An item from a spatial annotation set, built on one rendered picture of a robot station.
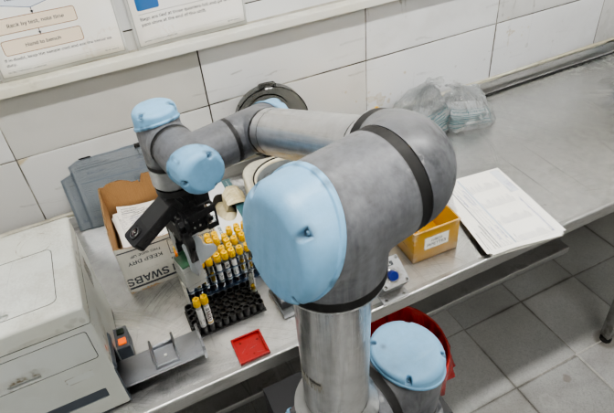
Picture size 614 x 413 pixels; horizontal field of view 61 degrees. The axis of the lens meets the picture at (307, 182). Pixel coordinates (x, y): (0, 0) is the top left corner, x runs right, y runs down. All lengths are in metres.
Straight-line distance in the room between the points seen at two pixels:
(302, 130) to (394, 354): 0.36
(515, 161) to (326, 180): 1.33
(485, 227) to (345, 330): 0.93
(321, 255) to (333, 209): 0.04
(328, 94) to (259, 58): 0.28
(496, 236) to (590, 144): 0.57
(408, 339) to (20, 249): 0.75
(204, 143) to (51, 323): 0.41
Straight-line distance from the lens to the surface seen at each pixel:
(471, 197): 1.54
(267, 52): 1.55
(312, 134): 0.66
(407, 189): 0.47
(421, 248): 1.33
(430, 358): 0.83
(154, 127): 0.87
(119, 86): 1.47
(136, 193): 1.56
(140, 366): 1.20
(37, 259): 1.12
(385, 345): 0.83
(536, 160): 1.76
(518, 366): 2.29
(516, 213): 1.51
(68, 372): 1.10
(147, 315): 1.34
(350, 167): 0.45
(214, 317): 1.25
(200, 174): 0.79
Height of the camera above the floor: 1.85
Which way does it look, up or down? 37 degrees down
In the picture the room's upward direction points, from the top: 6 degrees counter-clockwise
